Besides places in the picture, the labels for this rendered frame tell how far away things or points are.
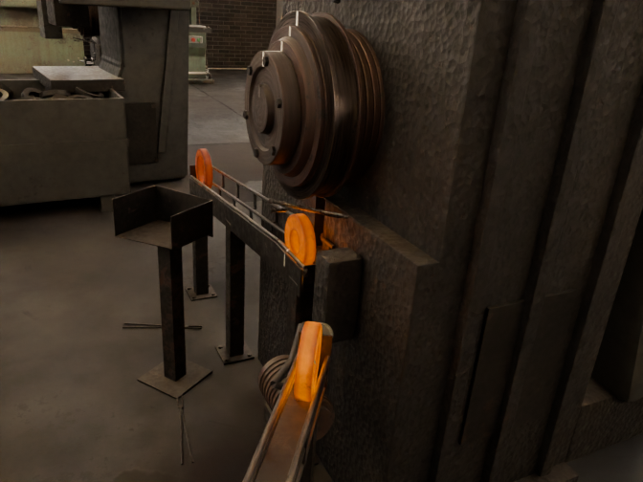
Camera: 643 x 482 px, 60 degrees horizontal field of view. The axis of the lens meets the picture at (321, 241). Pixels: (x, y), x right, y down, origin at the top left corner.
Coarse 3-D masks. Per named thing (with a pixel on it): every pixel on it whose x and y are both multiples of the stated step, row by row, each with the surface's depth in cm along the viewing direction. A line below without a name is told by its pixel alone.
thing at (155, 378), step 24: (144, 192) 200; (168, 192) 202; (120, 216) 193; (144, 216) 203; (168, 216) 206; (192, 216) 186; (144, 240) 189; (168, 240) 188; (192, 240) 189; (168, 264) 195; (168, 288) 199; (168, 312) 203; (168, 336) 207; (168, 360) 212; (168, 384) 212; (192, 384) 213
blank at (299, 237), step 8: (296, 216) 158; (304, 216) 158; (288, 224) 163; (296, 224) 158; (304, 224) 155; (288, 232) 164; (296, 232) 163; (304, 232) 154; (312, 232) 155; (288, 240) 165; (296, 240) 165; (304, 240) 154; (312, 240) 155; (288, 248) 166; (296, 248) 164; (304, 248) 155; (312, 248) 155; (304, 256) 155; (312, 256) 156; (304, 264) 157
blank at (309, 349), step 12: (312, 324) 111; (300, 336) 108; (312, 336) 108; (300, 348) 106; (312, 348) 106; (300, 360) 106; (312, 360) 106; (300, 372) 106; (312, 372) 106; (300, 384) 106; (312, 384) 108; (300, 396) 108; (312, 396) 112
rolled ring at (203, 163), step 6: (198, 150) 252; (204, 150) 249; (198, 156) 254; (204, 156) 246; (210, 156) 248; (198, 162) 258; (204, 162) 246; (210, 162) 246; (198, 168) 259; (204, 168) 247; (210, 168) 246; (198, 174) 259; (204, 174) 248; (210, 174) 247; (204, 180) 249; (210, 180) 248; (210, 186) 251
